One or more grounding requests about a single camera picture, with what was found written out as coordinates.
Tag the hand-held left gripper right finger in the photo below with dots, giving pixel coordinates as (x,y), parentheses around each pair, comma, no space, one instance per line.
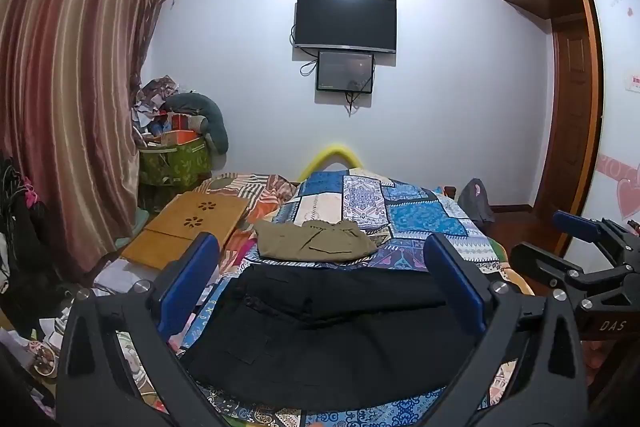
(457,282)

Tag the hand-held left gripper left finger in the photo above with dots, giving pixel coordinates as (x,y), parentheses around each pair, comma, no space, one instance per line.
(192,277)

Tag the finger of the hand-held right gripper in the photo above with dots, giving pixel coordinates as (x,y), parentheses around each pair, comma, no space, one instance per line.
(542,264)
(575,227)

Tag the black pants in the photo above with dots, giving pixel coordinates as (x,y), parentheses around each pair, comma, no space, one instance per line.
(325,337)

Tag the olive green folded pants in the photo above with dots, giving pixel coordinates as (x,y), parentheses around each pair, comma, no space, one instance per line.
(310,244)

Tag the orange yellow fleece blanket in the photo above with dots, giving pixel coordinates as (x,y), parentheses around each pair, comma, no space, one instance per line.
(515,269)

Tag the wooden lap desk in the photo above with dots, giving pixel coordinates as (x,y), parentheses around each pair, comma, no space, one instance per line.
(170,227)

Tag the white papers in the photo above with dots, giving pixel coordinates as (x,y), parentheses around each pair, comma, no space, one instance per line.
(120,279)

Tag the blue patchwork bed sheet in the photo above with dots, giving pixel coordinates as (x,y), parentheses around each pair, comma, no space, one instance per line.
(415,217)

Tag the grey backpack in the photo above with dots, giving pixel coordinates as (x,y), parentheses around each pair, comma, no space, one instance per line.
(475,202)

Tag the striped colourful quilt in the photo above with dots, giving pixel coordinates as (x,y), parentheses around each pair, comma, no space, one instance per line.
(260,192)

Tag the wooden door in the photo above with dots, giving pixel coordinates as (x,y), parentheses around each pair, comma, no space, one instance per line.
(565,117)

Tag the green storage box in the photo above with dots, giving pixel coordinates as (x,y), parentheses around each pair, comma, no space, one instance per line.
(175,162)

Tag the orange cardboard box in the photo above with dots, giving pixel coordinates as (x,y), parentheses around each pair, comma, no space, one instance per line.
(177,138)

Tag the grey pillow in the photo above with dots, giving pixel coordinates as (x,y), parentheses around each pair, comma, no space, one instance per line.
(215,122)

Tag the small food bowl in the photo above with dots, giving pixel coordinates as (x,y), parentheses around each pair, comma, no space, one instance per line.
(44,359)

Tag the dark hanging clothes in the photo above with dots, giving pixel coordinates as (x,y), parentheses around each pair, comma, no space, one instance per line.
(25,227)

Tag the yellow foam tube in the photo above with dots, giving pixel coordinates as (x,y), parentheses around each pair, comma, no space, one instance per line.
(327,155)

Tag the patterned cloth pile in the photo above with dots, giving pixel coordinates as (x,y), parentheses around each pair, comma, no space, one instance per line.
(152,99)

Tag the small black monitor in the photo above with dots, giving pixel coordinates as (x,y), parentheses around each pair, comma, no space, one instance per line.
(345,71)

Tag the striped red curtain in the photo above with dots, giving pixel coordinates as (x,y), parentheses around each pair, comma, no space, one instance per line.
(65,57)

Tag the black wall television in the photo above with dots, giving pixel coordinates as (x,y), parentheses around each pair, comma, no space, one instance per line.
(345,22)

